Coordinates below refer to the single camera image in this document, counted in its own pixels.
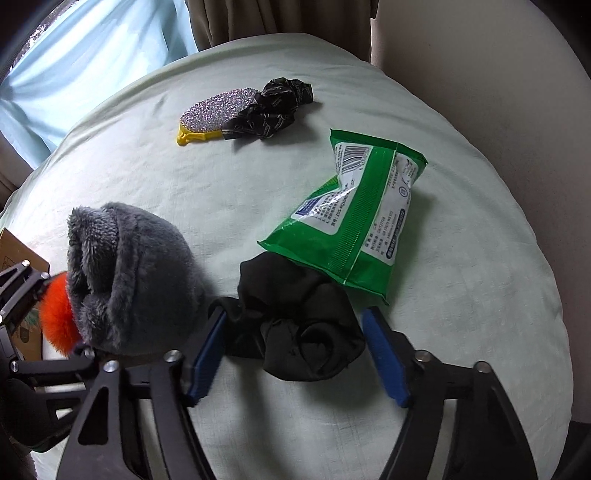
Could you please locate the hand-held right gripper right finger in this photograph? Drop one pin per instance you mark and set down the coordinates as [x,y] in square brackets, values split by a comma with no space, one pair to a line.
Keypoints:
[385,360]

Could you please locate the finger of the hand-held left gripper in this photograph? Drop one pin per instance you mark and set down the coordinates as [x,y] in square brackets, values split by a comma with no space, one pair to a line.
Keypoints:
[51,364]
[22,282]

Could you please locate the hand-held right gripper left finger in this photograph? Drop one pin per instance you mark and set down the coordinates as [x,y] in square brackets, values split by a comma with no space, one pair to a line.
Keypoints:
[208,355]

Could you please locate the orange fur pom-pom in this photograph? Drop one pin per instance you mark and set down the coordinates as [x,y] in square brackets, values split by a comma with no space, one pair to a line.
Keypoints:
[57,314]

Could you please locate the plain black scrunchie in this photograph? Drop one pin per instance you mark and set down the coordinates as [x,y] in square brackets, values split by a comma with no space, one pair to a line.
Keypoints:
[300,327]

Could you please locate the grey fuzzy hat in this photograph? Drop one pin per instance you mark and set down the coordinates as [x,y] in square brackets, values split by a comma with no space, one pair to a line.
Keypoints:
[134,281]

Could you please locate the cardboard box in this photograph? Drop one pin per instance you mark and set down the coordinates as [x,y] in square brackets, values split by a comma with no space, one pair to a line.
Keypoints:
[18,251]

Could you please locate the green wet wipes packet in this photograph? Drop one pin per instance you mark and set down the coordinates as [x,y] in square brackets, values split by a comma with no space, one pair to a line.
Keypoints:
[364,217]

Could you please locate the pale green bed sheet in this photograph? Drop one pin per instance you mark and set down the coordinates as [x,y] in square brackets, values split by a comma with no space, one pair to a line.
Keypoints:
[184,194]

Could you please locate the light blue curtain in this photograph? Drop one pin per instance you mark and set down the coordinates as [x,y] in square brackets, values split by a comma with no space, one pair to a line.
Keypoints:
[101,55]

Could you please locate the black patterned scrunchie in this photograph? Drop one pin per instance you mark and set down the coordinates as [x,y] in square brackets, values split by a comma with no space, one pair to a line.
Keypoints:
[270,110]

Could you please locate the beige curtain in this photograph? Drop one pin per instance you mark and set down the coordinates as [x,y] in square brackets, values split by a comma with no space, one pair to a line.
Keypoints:
[277,23]

